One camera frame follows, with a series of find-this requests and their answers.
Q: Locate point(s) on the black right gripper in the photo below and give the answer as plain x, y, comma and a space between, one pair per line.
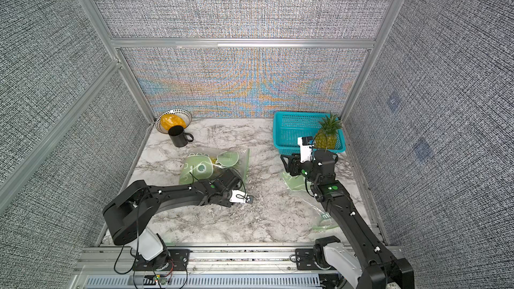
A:
295, 164

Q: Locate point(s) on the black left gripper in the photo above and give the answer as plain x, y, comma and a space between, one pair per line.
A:
227, 203

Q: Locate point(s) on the clear green zip-top bag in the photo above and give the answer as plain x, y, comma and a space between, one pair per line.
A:
319, 219

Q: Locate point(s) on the yellow pineapple with green crown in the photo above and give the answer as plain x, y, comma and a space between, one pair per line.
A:
326, 137

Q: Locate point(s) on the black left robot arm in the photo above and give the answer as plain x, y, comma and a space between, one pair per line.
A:
128, 214

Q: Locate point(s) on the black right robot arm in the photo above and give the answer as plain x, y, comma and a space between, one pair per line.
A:
353, 224

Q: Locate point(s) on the black mug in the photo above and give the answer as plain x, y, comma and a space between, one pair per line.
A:
179, 137

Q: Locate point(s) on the patterned white bowl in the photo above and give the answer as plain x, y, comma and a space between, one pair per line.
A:
185, 115

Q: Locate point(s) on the orange fruit in bowl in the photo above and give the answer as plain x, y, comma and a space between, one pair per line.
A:
168, 121

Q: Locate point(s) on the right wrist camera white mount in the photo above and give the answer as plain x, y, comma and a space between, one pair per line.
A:
306, 148

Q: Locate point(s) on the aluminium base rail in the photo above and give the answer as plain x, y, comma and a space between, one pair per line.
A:
251, 265

